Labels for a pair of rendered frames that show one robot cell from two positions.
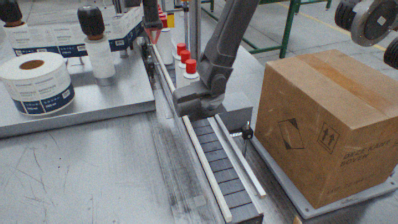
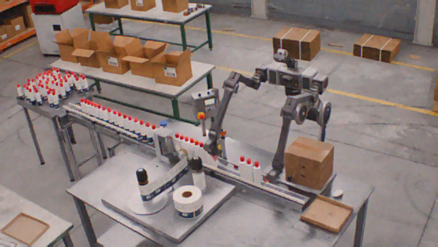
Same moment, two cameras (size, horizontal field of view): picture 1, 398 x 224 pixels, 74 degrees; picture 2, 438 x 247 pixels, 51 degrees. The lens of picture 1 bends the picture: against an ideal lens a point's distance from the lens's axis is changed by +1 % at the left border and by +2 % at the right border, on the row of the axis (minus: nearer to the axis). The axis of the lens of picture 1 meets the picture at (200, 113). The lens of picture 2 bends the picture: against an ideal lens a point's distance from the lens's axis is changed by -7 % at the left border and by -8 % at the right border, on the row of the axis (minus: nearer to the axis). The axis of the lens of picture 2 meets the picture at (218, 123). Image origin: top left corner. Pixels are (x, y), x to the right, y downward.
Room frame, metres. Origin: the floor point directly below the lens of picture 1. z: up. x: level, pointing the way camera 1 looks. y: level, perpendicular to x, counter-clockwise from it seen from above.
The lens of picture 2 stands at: (-1.61, 1.76, 3.21)
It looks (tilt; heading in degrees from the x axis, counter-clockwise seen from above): 31 degrees down; 328
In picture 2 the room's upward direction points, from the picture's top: 6 degrees counter-clockwise
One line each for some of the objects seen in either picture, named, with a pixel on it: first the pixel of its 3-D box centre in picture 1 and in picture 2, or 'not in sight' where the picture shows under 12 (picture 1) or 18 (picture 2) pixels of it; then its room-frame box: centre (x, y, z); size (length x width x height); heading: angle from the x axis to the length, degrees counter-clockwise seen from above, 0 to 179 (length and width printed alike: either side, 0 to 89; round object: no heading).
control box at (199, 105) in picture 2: not in sight; (204, 105); (1.25, 0.10, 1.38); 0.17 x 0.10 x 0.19; 73
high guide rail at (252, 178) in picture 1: (193, 78); (247, 169); (0.85, 0.03, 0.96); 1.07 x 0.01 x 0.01; 18
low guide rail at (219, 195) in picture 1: (174, 92); (242, 179); (0.83, 0.10, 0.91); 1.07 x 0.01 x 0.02; 18
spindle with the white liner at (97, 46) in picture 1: (97, 46); (198, 174); (0.96, 0.39, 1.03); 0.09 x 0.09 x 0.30
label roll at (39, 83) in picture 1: (40, 83); (188, 202); (0.82, 0.58, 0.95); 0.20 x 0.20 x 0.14
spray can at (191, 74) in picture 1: (191, 89); (256, 173); (0.73, 0.03, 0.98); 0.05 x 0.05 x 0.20
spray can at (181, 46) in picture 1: (182, 71); (242, 167); (0.86, 0.07, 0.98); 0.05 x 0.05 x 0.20
